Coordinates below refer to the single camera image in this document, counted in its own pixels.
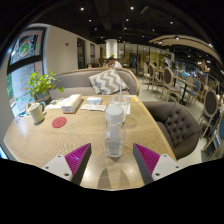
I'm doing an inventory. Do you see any flat round red coaster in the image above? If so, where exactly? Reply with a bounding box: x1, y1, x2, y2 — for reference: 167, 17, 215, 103
51, 116, 68, 129

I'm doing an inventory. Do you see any dark grey tufted armchair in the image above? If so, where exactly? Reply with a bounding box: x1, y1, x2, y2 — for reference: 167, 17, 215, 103
142, 100, 202, 160

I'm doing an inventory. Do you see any white printed leaflet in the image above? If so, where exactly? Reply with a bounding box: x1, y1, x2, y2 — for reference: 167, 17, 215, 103
44, 99, 64, 110

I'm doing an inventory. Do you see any grey curved sofa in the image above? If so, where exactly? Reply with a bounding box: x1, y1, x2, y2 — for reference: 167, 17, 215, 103
49, 67, 141, 100

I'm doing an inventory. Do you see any group of ceiling lights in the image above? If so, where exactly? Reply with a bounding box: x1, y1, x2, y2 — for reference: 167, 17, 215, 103
79, 4, 215, 48

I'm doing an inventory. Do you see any framed colourful poster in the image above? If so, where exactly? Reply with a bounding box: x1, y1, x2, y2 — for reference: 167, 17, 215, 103
9, 28, 46, 66

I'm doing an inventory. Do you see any green potted plant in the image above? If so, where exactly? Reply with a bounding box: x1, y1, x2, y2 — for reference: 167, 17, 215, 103
26, 69, 65, 104

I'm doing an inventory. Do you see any white printed pamphlet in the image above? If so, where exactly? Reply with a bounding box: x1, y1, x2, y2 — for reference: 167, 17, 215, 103
80, 103, 107, 112

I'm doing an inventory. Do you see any clear plastic cup with straw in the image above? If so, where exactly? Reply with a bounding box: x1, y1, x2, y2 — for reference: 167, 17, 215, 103
109, 78, 132, 114

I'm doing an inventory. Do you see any clear bottle with white cap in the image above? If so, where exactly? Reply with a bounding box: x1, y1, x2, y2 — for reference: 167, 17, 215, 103
102, 105, 127, 159

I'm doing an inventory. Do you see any grey zigzag pillow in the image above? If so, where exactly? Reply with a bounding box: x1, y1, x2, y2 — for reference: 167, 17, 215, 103
88, 68, 130, 96

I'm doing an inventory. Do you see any white mug with green handle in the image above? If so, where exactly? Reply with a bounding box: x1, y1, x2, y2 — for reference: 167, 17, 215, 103
26, 101, 46, 125

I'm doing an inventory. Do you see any person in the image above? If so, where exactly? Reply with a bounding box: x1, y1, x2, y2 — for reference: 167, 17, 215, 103
106, 57, 124, 70

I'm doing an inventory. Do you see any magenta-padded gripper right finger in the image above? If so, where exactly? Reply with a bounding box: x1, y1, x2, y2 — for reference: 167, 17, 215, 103
132, 143, 184, 186

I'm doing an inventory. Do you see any white and orange tissue box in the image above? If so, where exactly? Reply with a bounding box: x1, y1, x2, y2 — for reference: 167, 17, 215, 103
60, 93, 83, 114

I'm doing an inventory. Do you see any group of wooden chairs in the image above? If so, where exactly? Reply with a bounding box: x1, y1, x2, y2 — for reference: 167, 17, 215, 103
142, 62, 224, 161

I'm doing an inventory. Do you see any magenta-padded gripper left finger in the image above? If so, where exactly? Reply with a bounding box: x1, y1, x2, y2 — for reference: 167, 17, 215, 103
41, 143, 93, 186

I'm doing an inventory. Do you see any small white and blue box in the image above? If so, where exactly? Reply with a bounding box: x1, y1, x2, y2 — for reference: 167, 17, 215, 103
85, 96, 103, 106

